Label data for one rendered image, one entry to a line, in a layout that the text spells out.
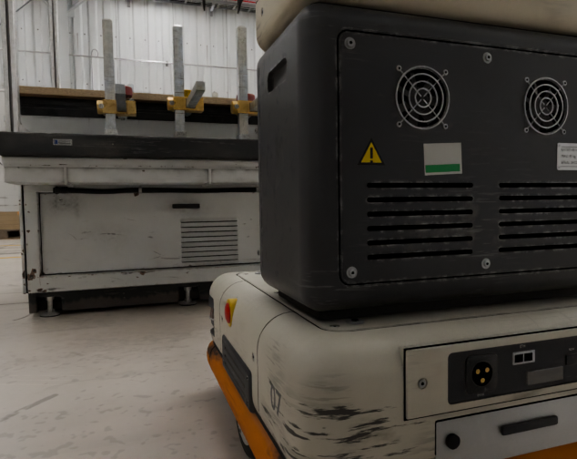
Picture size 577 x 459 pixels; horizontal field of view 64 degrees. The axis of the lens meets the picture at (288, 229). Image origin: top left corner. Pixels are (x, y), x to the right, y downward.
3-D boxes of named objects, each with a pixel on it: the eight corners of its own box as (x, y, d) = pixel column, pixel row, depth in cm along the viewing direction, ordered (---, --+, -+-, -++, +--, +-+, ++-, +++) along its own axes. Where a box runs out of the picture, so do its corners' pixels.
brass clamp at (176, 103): (204, 110, 180) (203, 97, 180) (167, 108, 176) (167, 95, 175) (201, 113, 186) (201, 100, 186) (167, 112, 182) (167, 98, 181)
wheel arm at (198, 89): (206, 93, 153) (206, 80, 153) (196, 92, 152) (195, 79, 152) (190, 117, 194) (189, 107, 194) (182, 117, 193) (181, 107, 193)
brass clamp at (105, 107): (136, 114, 172) (136, 100, 172) (96, 112, 168) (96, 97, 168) (136, 117, 178) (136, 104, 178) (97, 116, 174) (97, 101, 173)
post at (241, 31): (248, 147, 188) (246, 25, 185) (239, 147, 186) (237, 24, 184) (247, 147, 191) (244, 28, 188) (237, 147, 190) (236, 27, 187)
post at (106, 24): (116, 151, 172) (112, 17, 169) (106, 150, 171) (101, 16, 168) (116, 152, 175) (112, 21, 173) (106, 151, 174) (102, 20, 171)
